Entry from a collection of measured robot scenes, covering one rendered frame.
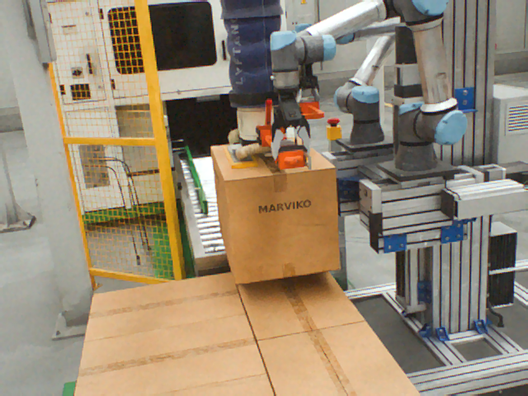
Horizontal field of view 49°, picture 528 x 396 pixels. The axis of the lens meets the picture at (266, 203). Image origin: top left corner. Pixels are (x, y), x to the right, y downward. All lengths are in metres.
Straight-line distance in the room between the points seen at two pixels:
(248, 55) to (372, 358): 1.13
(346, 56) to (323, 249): 9.85
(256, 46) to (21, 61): 1.40
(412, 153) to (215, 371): 1.00
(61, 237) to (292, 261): 1.57
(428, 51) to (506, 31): 11.47
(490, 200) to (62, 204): 2.16
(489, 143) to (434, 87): 0.57
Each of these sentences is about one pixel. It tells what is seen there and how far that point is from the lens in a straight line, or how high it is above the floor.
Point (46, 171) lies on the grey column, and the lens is 3.25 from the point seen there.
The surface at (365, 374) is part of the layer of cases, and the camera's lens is 1.86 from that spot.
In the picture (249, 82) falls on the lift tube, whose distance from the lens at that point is 2.18.
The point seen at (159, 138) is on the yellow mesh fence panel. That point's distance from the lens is 3.22.
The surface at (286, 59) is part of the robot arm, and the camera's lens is 1.67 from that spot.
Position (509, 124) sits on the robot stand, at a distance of 2.43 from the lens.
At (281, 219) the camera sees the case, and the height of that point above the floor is 0.91.
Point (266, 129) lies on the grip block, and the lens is 2.01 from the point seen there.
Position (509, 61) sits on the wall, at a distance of 13.31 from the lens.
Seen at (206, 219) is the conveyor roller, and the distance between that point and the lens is 3.27.
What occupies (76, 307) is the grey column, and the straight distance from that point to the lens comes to 3.50.
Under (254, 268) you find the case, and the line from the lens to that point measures 2.14.
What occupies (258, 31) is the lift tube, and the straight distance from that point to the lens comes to 2.17.
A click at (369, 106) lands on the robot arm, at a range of 2.54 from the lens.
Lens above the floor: 1.61
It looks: 18 degrees down
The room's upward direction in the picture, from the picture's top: 5 degrees counter-clockwise
